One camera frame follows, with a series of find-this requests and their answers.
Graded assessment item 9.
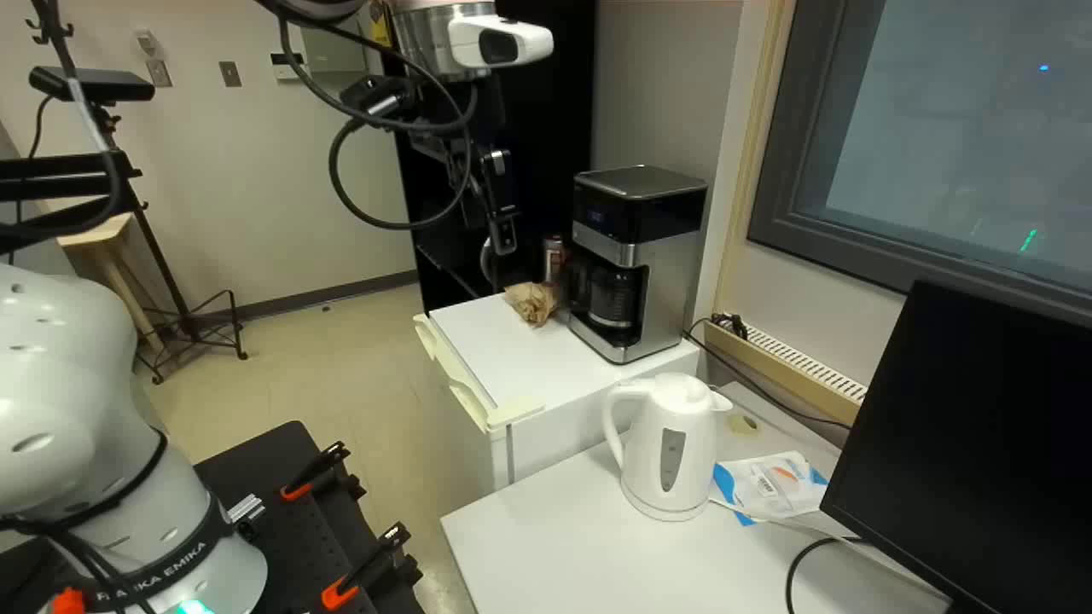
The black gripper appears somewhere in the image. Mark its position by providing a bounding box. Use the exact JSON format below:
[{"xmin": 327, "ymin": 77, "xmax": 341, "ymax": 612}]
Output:
[{"xmin": 480, "ymin": 149, "xmax": 520, "ymax": 256}]

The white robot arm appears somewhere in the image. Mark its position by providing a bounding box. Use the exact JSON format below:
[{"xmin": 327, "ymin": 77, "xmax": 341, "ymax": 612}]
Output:
[{"xmin": 0, "ymin": 265, "xmax": 270, "ymax": 614}]

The black silver coffee machine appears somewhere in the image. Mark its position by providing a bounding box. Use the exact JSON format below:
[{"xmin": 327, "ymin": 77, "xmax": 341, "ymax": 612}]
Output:
[{"xmin": 570, "ymin": 164, "xmax": 707, "ymax": 365}]

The small red silver can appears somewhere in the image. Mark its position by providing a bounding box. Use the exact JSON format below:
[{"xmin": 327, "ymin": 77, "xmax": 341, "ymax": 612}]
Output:
[{"xmin": 544, "ymin": 236, "xmax": 566, "ymax": 293}]

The black shelving unit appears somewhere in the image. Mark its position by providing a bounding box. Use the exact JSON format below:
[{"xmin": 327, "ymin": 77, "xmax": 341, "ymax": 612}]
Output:
[{"xmin": 393, "ymin": 0, "xmax": 598, "ymax": 312}]

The crumpled brown paper bag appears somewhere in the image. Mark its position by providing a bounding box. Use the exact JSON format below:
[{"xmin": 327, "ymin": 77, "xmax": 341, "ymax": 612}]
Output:
[{"xmin": 506, "ymin": 283, "xmax": 556, "ymax": 326}]

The white mini fridge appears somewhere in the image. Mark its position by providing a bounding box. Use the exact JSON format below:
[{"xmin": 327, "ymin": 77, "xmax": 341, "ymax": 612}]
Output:
[{"xmin": 413, "ymin": 293, "xmax": 699, "ymax": 494}]

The white electric kettle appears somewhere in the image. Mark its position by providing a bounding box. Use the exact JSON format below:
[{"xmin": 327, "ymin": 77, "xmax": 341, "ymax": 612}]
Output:
[{"xmin": 600, "ymin": 372, "xmax": 734, "ymax": 522}]

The black clamp orange tip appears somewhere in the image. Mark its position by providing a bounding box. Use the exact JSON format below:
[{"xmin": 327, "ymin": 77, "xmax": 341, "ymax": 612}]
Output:
[{"xmin": 280, "ymin": 440, "xmax": 347, "ymax": 503}]

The white blue paper packet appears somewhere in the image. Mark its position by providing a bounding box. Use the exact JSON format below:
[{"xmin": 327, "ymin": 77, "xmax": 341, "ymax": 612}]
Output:
[{"xmin": 715, "ymin": 452, "xmax": 825, "ymax": 527}]

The black computer monitor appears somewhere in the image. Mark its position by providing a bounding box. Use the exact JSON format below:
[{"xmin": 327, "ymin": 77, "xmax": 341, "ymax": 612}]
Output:
[{"xmin": 821, "ymin": 279, "xmax": 1092, "ymax": 614}]

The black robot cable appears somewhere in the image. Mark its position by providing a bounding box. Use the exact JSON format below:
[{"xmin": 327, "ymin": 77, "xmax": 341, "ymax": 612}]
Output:
[{"xmin": 257, "ymin": 0, "xmax": 486, "ymax": 236}]

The black mounting base plate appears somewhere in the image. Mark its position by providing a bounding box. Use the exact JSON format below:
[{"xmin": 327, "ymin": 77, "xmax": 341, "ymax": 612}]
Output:
[{"xmin": 0, "ymin": 420, "xmax": 428, "ymax": 614}]

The black camera tripod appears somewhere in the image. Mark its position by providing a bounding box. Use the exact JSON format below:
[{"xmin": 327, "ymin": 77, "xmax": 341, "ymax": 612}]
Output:
[{"xmin": 0, "ymin": 0, "xmax": 247, "ymax": 357}]

